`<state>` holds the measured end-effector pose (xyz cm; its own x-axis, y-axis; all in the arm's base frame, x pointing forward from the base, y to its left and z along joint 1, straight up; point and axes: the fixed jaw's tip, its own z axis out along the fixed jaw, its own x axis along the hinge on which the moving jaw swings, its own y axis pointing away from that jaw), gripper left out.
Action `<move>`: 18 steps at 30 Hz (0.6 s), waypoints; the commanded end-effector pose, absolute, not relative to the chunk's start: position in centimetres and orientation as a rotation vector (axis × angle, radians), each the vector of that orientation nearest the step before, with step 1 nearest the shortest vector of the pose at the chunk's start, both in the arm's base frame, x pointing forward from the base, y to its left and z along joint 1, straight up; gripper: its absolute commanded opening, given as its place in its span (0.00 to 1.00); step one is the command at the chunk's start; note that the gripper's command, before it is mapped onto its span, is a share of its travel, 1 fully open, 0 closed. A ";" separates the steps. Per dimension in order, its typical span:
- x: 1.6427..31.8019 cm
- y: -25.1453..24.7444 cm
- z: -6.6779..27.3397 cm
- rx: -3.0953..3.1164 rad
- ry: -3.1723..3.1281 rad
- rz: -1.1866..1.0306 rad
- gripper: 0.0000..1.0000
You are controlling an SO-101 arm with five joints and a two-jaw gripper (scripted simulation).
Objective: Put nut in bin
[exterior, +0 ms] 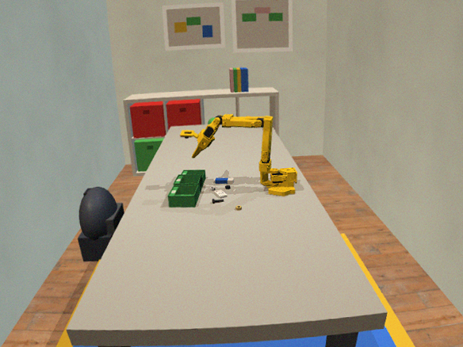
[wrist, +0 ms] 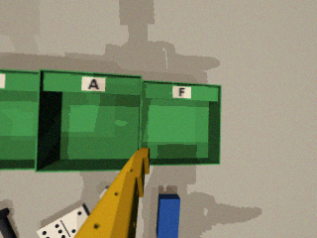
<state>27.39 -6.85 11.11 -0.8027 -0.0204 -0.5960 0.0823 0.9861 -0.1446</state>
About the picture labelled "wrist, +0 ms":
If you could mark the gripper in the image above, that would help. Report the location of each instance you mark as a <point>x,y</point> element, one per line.
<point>116,213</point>

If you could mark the grey hex nut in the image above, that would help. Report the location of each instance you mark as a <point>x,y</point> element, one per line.
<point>103,191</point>

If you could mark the green rack of bins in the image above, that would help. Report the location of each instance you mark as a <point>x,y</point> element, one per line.
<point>56,121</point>

